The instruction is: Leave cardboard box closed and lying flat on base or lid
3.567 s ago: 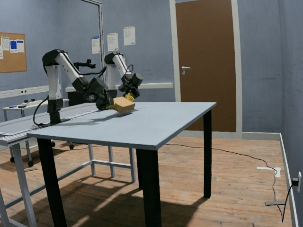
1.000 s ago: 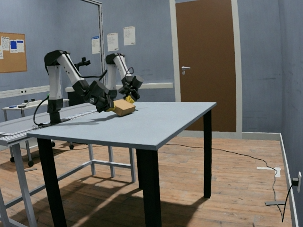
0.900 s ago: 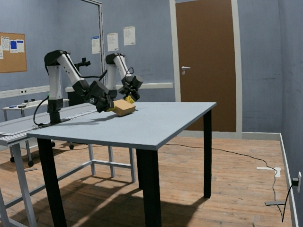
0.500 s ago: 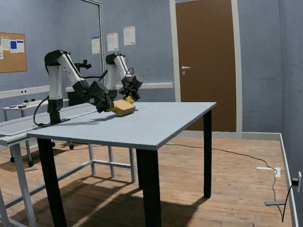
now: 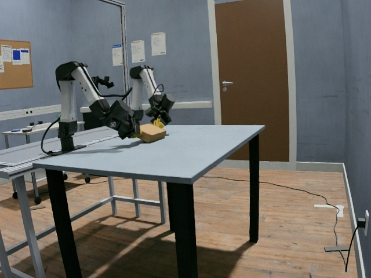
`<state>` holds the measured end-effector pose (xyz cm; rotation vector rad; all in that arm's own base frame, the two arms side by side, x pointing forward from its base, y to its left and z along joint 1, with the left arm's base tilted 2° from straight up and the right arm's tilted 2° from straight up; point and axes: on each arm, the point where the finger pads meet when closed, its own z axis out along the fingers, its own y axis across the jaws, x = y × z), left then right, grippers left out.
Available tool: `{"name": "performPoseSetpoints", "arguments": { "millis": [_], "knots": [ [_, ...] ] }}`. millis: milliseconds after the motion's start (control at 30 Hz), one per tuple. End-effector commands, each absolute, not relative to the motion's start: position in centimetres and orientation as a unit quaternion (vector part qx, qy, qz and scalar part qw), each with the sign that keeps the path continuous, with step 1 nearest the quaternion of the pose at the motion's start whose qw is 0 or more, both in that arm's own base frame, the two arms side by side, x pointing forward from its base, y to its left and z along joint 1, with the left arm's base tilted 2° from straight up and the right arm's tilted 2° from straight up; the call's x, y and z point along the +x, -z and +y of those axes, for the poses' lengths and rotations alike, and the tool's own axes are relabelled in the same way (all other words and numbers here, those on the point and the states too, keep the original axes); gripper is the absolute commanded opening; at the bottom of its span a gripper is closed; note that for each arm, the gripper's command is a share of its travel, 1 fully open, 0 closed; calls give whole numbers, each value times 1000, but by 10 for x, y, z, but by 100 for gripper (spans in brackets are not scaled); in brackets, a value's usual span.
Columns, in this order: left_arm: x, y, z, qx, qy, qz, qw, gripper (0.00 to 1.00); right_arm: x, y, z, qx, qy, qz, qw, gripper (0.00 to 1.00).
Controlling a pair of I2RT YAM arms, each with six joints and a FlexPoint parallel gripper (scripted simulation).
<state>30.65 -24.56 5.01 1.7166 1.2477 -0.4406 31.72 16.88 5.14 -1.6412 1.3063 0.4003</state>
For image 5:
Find brown cardboard box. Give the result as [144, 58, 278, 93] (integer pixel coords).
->
[137, 124, 166, 143]

